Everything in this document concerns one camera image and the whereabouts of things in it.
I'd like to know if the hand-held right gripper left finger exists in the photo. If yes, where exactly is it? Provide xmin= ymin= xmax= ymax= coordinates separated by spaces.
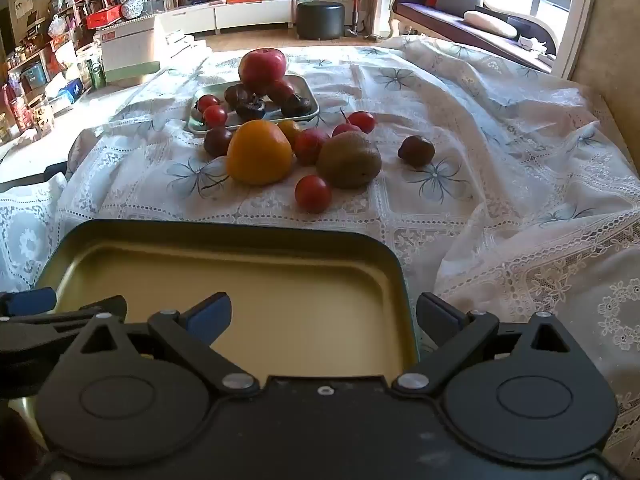
xmin=75 ymin=291 xmax=261 ymax=397

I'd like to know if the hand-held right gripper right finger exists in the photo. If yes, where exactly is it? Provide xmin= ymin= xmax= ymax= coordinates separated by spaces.
xmin=392 ymin=292 xmax=571 ymax=396

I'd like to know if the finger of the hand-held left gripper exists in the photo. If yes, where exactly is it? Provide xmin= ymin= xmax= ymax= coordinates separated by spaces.
xmin=0 ymin=296 xmax=128 ymax=361
xmin=0 ymin=287 xmax=57 ymax=317

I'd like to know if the gold baking tray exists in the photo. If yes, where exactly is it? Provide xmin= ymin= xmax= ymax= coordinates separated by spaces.
xmin=10 ymin=217 xmax=421 ymax=411

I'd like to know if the dark purple plum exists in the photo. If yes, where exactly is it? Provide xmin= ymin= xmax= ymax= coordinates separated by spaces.
xmin=203 ymin=126 xmax=234 ymax=158
xmin=398 ymin=135 xmax=436 ymax=169

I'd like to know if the large orange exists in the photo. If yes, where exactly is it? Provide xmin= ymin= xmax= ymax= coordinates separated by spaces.
xmin=226 ymin=120 xmax=294 ymax=186

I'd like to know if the brown kiwi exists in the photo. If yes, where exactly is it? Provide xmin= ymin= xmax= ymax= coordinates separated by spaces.
xmin=316 ymin=131 xmax=383 ymax=191

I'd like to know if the white lace tablecloth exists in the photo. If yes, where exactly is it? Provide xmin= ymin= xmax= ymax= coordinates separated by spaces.
xmin=0 ymin=35 xmax=640 ymax=480

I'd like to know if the red plum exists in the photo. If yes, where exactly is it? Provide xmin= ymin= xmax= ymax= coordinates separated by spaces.
xmin=293 ymin=128 xmax=330 ymax=167

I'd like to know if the small orange kumquat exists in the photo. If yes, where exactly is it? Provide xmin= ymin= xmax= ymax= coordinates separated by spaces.
xmin=277 ymin=120 xmax=304 ymax=148

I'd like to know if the dark brown dried fruit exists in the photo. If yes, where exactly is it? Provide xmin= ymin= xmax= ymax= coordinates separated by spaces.
xmin=224 ymin=83 xmax=252 ymax=109
xmin=280 ymin=94 xmax=312 ymax=118
xmin=235 ymin=97 xmax=266 ymax=122

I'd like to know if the small red fruit with stem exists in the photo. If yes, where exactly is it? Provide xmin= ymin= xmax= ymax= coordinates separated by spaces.
xmin=332 ymin=109 xmax=362 ymax=138

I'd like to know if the blue tissue package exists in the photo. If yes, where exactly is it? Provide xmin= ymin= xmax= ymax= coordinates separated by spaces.
xmin=57 ymin=79 xmax=85 ymax=104

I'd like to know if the pale green small tray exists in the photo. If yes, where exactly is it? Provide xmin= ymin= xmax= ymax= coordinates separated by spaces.
xmin=187 ymin=74 xmax=321 ymax=136

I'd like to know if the blue storage basket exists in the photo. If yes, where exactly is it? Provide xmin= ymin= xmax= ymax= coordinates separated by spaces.
xmin=20 ymin=62 xmax=49 ymax=89

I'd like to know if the small red apple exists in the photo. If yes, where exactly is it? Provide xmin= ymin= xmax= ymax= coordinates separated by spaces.
xmin=267 ymin=80 xmax=296 ymax=106

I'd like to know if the large red apple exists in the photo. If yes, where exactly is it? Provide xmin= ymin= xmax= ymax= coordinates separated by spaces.
xmin=238 ymin=48 xmax=288 ymax=97

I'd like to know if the white box with green base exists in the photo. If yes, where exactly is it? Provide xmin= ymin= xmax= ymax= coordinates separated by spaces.
xmin=95 ymin=15 xmax=161 ymax=84

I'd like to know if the flat red box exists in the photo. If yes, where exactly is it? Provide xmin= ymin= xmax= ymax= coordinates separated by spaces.
xmin=86 ymin=7 xmax=124 ymax=30

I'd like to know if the white pillow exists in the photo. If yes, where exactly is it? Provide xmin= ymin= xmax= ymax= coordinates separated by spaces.
xmin=463 ymin=10 xmax=519 ymax=39

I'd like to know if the purple sofa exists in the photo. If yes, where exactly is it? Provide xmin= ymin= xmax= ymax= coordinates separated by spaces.
xmin=390 ymin=0 xmax=558 ymax=73

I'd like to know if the white television cabinet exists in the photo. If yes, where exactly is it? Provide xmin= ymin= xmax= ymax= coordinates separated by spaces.
xmin=152 ymin=0 xmax=296 ymax=37

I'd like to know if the black round stool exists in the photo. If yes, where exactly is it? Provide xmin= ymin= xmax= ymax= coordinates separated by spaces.
xmin=296 ymin=1 xmax=346 ymax=41

